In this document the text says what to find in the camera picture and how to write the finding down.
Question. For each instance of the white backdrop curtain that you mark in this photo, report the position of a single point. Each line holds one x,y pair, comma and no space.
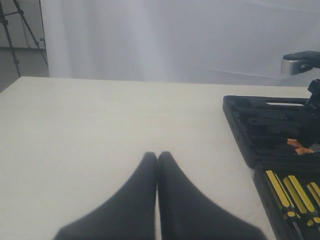
237,42

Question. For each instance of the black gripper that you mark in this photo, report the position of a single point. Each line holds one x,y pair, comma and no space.
310,133

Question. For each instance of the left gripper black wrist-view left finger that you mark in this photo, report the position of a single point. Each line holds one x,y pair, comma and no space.
128,215

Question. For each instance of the middle yellow black screwdriver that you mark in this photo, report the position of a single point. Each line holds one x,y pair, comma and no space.
306,208

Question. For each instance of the large yellow black screwdriver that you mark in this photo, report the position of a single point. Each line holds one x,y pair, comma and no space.
284,201

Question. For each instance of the black tripod stand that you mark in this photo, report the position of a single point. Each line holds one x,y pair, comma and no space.
28,43

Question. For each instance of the black plastic tool case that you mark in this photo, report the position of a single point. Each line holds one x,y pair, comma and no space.
284,117

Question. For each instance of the orange black combination pliers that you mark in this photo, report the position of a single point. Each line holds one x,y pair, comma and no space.
285,145

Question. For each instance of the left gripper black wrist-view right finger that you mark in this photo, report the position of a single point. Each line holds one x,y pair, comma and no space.
187,214

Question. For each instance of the small yellow black screwdriver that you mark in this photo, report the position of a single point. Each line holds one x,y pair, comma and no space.
315,191

